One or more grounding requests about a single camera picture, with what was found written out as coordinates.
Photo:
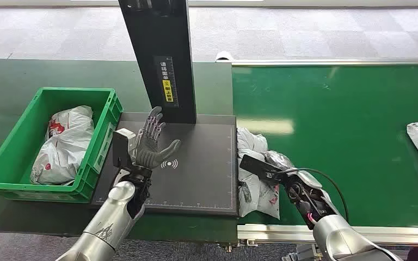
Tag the aluminium conveyor frame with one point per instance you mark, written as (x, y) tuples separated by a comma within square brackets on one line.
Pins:
[(393, 233)]

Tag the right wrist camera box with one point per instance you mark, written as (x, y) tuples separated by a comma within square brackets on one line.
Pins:
[(257, 166)]

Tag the black scanner base plate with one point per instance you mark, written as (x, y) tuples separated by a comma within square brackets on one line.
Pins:
[(198, 180)]

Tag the yellow and black column label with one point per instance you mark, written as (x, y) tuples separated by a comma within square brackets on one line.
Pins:
[(168, 84)]

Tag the white conveyor end cap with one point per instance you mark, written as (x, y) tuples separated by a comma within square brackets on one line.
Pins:
[(224, 55)]

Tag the green conveyor belt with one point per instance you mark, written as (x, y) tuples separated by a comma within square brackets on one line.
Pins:
[(349, 126)]

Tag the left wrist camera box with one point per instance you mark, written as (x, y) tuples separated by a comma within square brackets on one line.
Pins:
[(122, 146)]

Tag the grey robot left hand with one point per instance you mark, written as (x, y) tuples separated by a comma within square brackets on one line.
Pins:
[(147, 153)]

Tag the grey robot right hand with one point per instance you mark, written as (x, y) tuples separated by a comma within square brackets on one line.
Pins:
[(277, 159)]

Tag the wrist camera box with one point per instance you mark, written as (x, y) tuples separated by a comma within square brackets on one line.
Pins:
[(257, 166), (122, 146)]

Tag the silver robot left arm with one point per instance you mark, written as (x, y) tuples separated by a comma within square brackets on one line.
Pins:
[(111, 219)]

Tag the green plastic crate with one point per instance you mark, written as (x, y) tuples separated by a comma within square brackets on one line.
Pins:
[(10, 158)]

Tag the black scanner column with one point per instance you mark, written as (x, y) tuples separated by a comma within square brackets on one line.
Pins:
[(165, 39)]

